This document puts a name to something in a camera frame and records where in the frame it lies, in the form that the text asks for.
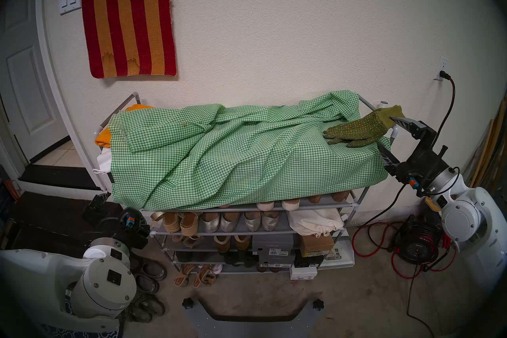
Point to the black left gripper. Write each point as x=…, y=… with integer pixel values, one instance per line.
x=132, y=230

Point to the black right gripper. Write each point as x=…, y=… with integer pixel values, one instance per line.
x=424, y=169

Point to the green dotted work glove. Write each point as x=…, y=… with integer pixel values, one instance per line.
x=360, y=129

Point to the green white gingham cloth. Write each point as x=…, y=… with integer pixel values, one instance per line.
x=237, y=155

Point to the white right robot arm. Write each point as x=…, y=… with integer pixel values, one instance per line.
x=475, y=218

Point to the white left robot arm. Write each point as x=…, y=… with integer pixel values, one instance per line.
x=39, y=281

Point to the white folded cloth bag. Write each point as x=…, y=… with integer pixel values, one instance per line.
x=103, y=161

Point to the tan espadrille shoe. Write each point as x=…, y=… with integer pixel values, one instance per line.
x=189, y=223
x=171, y=222

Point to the brown shoe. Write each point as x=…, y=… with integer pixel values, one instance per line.
x=315, y=199
x=340, y=196

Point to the grey slip-on shoe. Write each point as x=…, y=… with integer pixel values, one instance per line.
x=154, y=270
x=152, y=305
x=138, y=314
x=146, y=284

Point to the grey metal shoe rack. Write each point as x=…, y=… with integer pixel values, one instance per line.
x=326, y=205

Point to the silver flat shoe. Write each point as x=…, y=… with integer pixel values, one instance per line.
x=229, y=222
x=270, y=220
x=210, y=222
x=252, y=221

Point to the white soled shoe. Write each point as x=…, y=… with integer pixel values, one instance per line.
x=290, y=205
x=265, y=206

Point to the brown cardboard shoe box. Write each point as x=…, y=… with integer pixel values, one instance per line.
x=316, y=245

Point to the pink white shoe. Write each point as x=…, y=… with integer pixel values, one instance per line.
x=216, y=268

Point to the black shoe box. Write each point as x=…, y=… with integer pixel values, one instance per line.
x=307, y=262

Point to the grey Vionic shoe box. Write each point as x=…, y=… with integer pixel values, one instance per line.
x=273, y=244

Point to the dark grey shoe box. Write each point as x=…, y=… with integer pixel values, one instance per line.
x=277, y=260

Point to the black stair tread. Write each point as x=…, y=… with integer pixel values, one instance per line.
x=59, y=177

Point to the dark brown floor mat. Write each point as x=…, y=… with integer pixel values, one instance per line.
x=51, y=214

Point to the yellow dustpan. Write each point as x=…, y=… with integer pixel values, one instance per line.
x=432, y=204

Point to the orange folded towel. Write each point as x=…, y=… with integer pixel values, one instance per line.
x=103, y=138

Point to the wooden pole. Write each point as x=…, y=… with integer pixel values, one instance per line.
x=498, y=123
x=487, y=135

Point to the white flat appliance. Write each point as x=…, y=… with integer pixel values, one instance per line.
x=340, y=254

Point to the blue patterned rug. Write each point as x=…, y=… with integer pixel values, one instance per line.
x=91, y=333

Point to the tan ankle boot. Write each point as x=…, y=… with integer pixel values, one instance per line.
x=222, y=244
x=242, y=242

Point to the black base knob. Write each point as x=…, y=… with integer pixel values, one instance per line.
x=318, y=304
x=188, y=303

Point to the white panel door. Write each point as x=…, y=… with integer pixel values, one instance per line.
x=27, y=83

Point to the black shoes pair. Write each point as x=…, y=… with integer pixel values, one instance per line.
x=237, y=258

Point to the small white box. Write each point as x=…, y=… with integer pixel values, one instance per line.
x=303, y=273

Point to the red yellow striped flag rug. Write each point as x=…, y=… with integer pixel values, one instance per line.
x=126, y=16

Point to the white wall outlet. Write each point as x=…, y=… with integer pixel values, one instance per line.
x=443, y=63

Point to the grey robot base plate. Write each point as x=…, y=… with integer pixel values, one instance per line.
x=253, y=329

